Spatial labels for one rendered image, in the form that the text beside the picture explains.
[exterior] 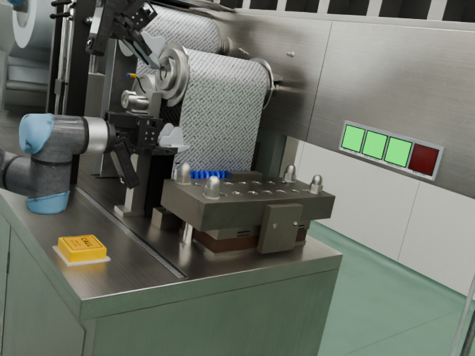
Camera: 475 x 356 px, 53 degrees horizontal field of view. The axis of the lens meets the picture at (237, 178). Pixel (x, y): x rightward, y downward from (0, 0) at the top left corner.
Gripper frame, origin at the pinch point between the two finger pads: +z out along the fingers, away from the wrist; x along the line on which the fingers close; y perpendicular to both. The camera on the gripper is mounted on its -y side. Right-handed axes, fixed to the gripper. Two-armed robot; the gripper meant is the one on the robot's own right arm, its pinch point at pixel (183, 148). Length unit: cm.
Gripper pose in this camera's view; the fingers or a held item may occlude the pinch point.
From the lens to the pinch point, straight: 112.3
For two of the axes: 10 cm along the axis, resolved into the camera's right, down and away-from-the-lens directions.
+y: 1.8, -9.5, -2.4
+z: 7.7, -0.1, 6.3
